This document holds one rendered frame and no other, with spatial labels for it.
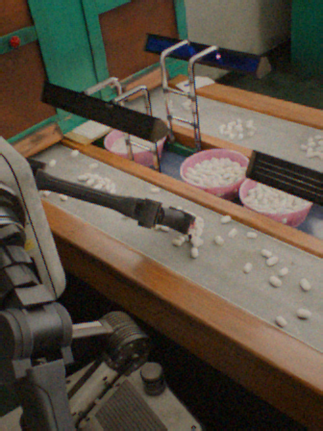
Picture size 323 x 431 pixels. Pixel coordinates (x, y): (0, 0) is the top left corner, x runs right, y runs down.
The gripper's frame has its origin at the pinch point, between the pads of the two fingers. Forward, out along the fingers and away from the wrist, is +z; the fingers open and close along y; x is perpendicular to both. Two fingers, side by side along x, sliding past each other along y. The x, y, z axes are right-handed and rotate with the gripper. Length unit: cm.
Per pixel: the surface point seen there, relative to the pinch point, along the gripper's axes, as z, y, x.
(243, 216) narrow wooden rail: 8.7, -11.7, -8.3
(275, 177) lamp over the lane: -21.1, -33.6, -22.6
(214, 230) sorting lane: 3.8, -6.3, -0.7
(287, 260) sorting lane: 5.3, -33.6, -1.8
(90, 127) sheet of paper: 16, 82, -18
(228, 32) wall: 190, 169, -127
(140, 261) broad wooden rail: -18.1, 0.6, 15.4
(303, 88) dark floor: 235, 114, -108
